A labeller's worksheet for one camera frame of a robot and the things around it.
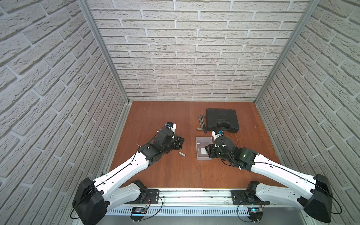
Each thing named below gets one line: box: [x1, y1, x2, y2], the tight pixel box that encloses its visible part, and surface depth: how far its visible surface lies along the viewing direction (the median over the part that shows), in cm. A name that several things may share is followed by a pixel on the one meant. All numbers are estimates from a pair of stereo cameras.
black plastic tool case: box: [205, 108, 240, 134], surface depth 102 cm
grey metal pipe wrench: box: [196, 114, 208, 134], surface depth 105 cm
